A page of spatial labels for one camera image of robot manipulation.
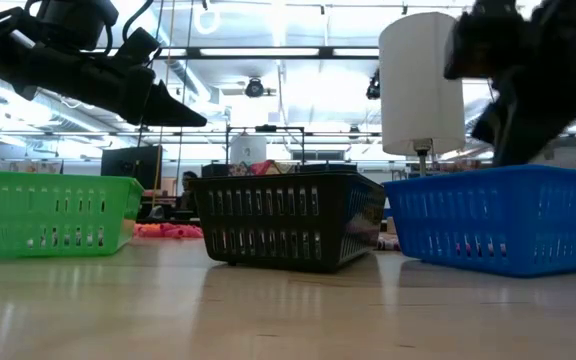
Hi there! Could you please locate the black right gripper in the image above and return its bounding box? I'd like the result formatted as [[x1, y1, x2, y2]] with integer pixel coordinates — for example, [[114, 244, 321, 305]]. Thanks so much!
[[467, 0, 576, 169]]

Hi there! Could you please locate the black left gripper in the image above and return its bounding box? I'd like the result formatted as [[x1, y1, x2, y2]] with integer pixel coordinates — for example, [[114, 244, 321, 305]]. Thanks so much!
[[0, 32, 208, 127]]

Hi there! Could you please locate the pink crayon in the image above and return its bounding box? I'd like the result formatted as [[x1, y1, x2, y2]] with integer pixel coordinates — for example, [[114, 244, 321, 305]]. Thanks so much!
[[455, 242, 508, 257]]

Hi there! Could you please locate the silver grey crayon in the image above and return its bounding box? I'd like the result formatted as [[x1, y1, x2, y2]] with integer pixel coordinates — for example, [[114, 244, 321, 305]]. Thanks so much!
[[26, 227, 105, 249]]

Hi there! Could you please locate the black equipment box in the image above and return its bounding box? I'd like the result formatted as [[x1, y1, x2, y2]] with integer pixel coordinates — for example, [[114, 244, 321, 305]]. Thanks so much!
[[100, 145, 163, 192]]

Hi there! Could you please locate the white cylindrical container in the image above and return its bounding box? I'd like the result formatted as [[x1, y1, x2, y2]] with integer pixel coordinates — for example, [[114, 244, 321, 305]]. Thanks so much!
[[229, 133, 268, 166]]

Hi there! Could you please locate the blue plastic basket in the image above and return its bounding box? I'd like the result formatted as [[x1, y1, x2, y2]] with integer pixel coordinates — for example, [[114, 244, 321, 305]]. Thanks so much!
[[381, 165, 576, 278]]

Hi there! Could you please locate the white shade table lamp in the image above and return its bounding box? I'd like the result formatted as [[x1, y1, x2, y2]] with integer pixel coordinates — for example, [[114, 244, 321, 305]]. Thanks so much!
[[378, 11, 467, 177]]

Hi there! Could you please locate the pink fabric bundle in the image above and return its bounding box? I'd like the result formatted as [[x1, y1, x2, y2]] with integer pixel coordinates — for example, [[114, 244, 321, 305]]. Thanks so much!
[[250, 159, 282, 176]]

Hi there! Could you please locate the green plastic basket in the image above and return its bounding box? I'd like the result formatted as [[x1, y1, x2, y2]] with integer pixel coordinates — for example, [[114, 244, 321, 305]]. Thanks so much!
[[0, 169, 145, 260]]

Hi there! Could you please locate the black plastic basket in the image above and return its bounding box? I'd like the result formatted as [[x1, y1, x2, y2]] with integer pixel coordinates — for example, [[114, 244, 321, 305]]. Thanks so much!
[[186, 172, 387, 274]]

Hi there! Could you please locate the black hanging cable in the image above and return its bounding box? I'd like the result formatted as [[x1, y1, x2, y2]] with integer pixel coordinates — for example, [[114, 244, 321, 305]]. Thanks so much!
[[174, 124, 189, 201]]

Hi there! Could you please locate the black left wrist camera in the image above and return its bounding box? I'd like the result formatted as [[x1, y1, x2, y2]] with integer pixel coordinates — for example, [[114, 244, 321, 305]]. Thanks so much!
[[115, 27, 163, 69]]

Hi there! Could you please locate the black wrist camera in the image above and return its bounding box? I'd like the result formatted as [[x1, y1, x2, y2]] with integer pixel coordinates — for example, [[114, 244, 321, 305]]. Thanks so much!
[[442, 12, 499, 81], [115, 27, 163, 69]]

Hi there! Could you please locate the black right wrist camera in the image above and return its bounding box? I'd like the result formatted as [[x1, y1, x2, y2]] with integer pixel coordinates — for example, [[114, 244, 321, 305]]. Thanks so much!
[[442, 12, 499, 81]]

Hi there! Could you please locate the black ceiling camera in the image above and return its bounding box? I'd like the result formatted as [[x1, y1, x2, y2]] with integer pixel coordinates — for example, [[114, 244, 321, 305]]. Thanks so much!
[[244, 77, 265, 99], [366, 68, 382, 100]]

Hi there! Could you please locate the white hanging ring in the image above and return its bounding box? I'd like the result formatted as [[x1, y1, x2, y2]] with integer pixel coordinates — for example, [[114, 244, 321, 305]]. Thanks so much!
[[193, 3, 222, 35]]

